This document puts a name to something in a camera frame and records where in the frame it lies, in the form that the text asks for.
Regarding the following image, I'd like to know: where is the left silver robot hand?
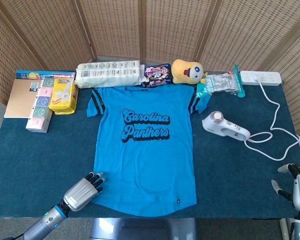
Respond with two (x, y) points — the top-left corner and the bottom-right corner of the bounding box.
(63, 171), (107, 212)

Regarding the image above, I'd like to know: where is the blue Carolina Panthers shirt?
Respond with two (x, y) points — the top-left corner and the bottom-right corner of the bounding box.
(86, 84), (212, 217)

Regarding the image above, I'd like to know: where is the white handheld garment steamer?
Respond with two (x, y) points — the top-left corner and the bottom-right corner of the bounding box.
(201, 110), (251, 141)

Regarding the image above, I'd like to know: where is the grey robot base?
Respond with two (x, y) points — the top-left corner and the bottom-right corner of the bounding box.
(89, 217), (198, 240)

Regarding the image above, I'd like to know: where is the dark blue table cloth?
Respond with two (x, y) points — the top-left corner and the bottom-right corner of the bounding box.
(0, 83), (300, 219)

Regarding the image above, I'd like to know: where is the pastel tissue box pack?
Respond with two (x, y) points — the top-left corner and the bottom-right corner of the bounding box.
(25, 76), (55, 133)

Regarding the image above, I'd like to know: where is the yellow snack bag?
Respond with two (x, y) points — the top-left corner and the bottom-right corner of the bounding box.
(48, 76), (79, 115)

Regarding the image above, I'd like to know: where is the brown notebook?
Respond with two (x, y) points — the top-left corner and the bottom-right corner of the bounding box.
(3, 78), (42, 119)

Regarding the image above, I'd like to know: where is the white power strip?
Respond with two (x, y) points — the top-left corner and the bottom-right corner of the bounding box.
(240, 70), (283, 87)

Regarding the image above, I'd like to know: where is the white tissue roll pack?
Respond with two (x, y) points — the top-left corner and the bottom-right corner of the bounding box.
(74, 59), (144, 89)

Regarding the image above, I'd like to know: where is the blue box with fruit print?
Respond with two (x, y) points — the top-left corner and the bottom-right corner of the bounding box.
(15, 69), (76, 81)

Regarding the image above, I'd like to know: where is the clear bag with teal edge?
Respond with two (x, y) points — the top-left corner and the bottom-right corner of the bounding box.
(207, 64), (246, 98)

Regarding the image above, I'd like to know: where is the dark purple printed package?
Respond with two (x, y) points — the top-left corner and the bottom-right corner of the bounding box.
(141, 62), (173, 88)

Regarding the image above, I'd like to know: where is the teal wet wipes pack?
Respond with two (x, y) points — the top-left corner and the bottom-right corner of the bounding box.
(196, 74), (215, 98)

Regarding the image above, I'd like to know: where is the yellow plush toy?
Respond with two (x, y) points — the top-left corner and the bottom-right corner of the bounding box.
(171, 59), (208, 85)

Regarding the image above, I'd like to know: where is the wicker folding screen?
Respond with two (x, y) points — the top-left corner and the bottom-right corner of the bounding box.
(0, 0), (300, 136)

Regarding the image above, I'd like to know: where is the white power cable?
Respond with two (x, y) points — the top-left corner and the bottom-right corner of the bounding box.
(243, 79), (300, 162)

